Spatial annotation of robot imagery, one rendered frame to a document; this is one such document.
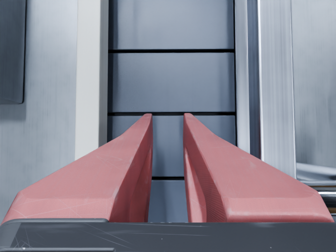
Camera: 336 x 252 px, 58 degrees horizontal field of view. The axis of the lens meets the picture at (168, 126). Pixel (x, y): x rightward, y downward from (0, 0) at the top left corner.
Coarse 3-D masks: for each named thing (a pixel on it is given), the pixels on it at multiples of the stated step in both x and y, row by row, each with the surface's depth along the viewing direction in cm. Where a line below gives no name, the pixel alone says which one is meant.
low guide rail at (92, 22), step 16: (80, 0) 15; (96, 0) 15; (80, 16) 15; (96, 16) 15; (80, 32) 15; (96, 32) 15; (80, 48) 15; (96, 48) 15; (80, 64) 15; (96, 64) 15; (80, 80) 15; (96, 80) 15; (80, 96) 15; (96, 96) 15; (80, 112) 15; (96, 112) 15; (80, 128) 15; (96, 128) 15; (80, 144) 15; (96, 144) 15
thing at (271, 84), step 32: (256, 0) 10; (288, 0) 10; (256, 32) 10; (288, 32) 10; (256, 64) 10; (288, 64) 10; (256, 96) 10; (288, 96) 10; (256, 128) 10; (288, 128) 10; (288, 160) 10
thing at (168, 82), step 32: (128, 0) 19; (160, 0) 19; (192, 0) 19; (224, 0) 19; (128, 32) 19; (160, 32) 18; (192, 32) 18; (224, 32) 18; (128, 64) 18; (160, 64) 18; (192, 64) 18; (224, 64) 18; (128, 96) 18; (160, 96) 18; (192, 96) 18; (224, 96) 18; (160, 128) 18; (224, 128) 18; (160, 160) 18; (160, 192) 18
